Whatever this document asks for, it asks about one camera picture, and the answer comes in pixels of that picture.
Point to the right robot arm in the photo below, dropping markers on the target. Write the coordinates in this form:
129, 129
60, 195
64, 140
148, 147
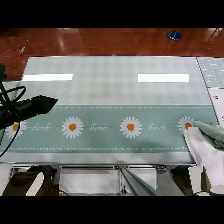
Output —
196, 180

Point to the pale green T-shirt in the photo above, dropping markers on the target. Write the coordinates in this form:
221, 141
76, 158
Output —
213, 131

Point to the white paper sheet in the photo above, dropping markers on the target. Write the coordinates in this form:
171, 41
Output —
218, 105

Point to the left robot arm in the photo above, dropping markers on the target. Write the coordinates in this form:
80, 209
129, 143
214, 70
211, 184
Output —
7, 115

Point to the silver frame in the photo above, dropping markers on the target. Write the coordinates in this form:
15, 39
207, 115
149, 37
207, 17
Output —
137, 184

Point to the blue round object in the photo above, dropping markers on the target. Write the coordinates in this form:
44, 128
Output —
174, 35

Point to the white garment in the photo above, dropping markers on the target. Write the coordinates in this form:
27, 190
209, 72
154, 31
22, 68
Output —
206, 156

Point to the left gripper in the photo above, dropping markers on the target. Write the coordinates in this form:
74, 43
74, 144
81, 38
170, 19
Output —
30, 106

